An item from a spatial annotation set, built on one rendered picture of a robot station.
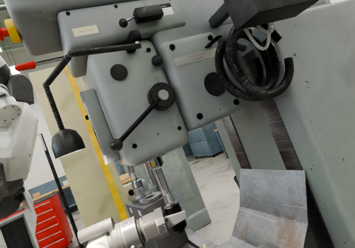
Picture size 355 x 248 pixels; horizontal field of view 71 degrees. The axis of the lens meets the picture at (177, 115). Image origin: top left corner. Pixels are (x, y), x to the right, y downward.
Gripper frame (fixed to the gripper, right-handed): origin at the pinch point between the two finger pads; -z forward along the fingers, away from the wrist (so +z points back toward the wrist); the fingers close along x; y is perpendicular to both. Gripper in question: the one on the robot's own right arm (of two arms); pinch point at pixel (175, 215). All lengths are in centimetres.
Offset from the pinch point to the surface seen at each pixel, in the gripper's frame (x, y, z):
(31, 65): 3, -56, 24
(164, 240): 18.0, 12.4, 6.6
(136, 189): 31.6, -5.8, 10.9
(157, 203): 18.9, -0.4, 4.6
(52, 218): 405, 49, 204
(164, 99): -11.4, -31.6, -7.8
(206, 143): 708, 61, -174
